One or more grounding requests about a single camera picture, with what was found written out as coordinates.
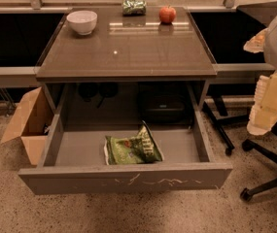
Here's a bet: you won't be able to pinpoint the green jalapeno chip bag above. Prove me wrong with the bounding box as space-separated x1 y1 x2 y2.
104 121 164 165

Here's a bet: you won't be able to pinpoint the brown cardboard box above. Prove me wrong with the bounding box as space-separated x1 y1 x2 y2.
1 87 53 165

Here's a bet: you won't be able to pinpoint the red apple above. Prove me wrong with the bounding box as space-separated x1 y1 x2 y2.
158 6 176 23

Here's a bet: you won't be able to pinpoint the white ceramic bowl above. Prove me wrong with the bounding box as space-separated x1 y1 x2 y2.
66 10 97 35

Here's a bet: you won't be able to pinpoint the grey open drawer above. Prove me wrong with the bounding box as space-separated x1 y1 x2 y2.
17 81 234 196

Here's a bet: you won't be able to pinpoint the green crumpled snack bag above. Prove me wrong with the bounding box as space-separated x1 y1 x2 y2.
121 0 147 16

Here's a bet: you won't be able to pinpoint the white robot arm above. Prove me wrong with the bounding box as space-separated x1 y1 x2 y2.
243 16 277 135

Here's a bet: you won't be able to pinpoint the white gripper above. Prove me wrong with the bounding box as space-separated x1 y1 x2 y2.
243 29 277 136

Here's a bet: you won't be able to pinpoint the black stand legs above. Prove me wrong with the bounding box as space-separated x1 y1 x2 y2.
202 95 250 156

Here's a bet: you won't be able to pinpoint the grey counter cabinet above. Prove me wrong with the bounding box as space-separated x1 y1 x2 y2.
36 6 217 108

